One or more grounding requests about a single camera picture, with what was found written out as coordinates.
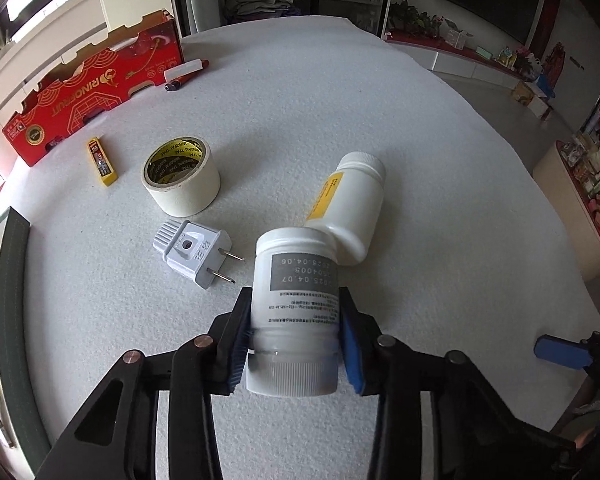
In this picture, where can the dark green tray box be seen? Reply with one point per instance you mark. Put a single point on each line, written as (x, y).
(15, 310)

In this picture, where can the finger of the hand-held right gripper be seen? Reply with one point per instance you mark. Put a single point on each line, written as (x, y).
(562, 352)

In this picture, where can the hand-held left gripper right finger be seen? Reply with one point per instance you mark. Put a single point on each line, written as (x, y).
(352, 360)

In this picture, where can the white bottle grey label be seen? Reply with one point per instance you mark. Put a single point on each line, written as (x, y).
(295, 300)

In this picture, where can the pile of folded cloth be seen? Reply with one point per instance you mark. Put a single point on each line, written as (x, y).
(265, 2)

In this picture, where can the red purple pen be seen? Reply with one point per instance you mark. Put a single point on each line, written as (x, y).
(177, 84)

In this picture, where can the long white block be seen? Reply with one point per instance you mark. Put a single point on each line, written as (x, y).
(182, 70)

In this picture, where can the white power plug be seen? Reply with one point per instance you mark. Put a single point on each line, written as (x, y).
(187, 250)

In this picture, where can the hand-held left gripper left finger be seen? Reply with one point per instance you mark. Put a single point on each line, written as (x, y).
(237, 352)

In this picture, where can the wide masking tape roll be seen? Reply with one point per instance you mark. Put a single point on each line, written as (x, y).
(190, 190)

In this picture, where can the potted green plants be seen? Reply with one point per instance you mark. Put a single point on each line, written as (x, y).
(417, 17)

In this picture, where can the red cardboard box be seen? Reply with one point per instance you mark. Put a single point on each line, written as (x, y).
(95, 90)

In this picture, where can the white bottle yellow label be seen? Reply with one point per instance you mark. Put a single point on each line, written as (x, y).
(355, 205)

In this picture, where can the yellow blade case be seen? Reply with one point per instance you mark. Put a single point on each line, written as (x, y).
(102, 162)

